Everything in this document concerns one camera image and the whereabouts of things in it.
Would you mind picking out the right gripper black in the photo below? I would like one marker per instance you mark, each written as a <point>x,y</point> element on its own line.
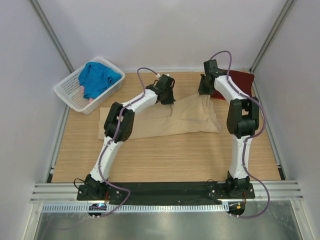
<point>201,90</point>

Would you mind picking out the white plastic basket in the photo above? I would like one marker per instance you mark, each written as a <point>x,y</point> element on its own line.
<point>68,90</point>

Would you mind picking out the slotted cable duct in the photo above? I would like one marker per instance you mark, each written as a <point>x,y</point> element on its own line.
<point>91,208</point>

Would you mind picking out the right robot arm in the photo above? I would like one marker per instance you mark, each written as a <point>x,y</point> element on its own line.
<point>242,122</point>

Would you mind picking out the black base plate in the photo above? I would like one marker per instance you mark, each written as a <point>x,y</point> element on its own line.
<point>181,193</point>

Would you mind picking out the beige t shirt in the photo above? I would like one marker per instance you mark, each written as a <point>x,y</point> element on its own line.
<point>191,114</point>

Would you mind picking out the blue t shirt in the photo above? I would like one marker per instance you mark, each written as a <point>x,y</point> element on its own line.
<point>97,78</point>

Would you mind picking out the right aluminium frame post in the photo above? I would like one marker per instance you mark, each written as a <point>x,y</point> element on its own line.
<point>280,19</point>

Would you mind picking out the pink garment in basket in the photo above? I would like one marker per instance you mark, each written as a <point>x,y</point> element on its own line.
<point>86,94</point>

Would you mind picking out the folded dark red shirt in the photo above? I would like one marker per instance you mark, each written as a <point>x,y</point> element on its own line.
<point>241,79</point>

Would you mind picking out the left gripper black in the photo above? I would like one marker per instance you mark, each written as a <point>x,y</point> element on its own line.
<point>171,100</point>

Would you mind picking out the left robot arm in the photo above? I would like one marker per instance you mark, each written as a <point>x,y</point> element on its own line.
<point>118,127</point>

